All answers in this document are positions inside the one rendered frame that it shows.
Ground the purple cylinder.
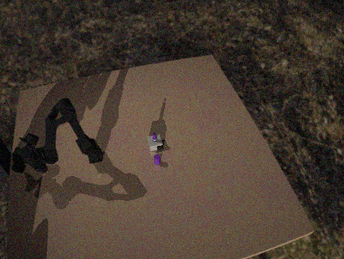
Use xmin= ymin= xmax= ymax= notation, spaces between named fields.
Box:
xmin=154 ymin=154 xmax=160 ymax=165

